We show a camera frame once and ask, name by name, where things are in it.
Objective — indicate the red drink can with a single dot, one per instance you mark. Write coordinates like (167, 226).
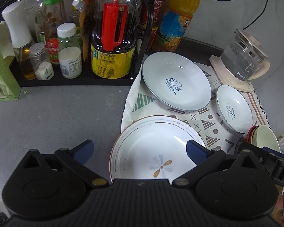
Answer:
(144, 20)

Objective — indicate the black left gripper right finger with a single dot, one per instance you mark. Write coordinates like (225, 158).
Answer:
(207, 161)

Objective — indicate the small white Bakery plate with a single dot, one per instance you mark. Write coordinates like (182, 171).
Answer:
(233, 109)

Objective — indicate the large white Sweet plate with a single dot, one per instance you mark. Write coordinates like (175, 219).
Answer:
(176, 81)

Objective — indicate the green cardboard box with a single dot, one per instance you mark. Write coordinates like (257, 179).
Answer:
(9, 87)

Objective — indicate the large soy sauce bottle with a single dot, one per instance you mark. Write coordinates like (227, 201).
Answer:
(114, 36)

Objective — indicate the white plate with flower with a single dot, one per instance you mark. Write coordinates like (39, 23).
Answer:
(153, 147)

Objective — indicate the white cap powder bottle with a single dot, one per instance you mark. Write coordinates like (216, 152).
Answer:
(69, 51)

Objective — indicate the green bowl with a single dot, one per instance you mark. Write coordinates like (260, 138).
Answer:
(263, 136)

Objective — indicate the white top oil dispenser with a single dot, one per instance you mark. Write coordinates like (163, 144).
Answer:
(15, 18)

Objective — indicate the red black bowl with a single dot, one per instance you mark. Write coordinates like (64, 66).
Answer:
(250, 133)

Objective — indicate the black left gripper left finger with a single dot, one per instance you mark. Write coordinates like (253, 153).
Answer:
(75, 160)

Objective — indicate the cream kettle base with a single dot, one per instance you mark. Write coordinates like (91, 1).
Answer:
(227, 78)

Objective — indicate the orange juice bottle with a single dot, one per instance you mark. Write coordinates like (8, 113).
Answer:
(175, 22)

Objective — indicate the small glass shaker jar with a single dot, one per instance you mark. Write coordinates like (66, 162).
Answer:
(40, 61)

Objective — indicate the black metal rack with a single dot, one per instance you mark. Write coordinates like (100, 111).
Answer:
(87, 78)

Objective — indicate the glass electric kettle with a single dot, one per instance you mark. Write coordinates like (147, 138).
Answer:
(245, 57)

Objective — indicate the patterned cloth mat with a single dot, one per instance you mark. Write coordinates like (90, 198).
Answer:
(207, 122)

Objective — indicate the red label sauce bottle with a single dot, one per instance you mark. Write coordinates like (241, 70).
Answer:
(54, 14)

